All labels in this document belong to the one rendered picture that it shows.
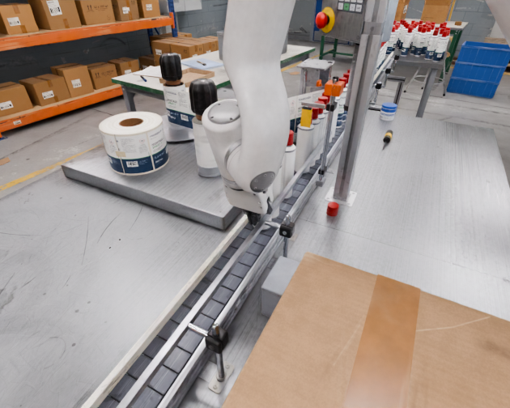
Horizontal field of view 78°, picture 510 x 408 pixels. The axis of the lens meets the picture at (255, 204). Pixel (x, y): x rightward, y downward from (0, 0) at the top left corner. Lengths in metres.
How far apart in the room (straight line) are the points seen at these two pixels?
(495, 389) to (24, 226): 1.10
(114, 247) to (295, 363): 0.69
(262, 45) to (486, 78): 5.24
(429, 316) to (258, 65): 0.38
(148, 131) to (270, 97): 0.66
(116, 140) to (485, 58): 5.10
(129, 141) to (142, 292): 0.49
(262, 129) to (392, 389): 0.34
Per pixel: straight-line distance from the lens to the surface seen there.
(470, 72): 5.62
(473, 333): 0.43
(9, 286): 0.96
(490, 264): 1.01
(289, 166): 0.89
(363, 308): 0.40
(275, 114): 0.48
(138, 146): 1.09
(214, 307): 0.68
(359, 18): 0.90
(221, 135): 0.53
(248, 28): 0.47
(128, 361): 0.61
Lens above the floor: 1.43
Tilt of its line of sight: 36 degrees down
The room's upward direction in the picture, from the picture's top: straight up
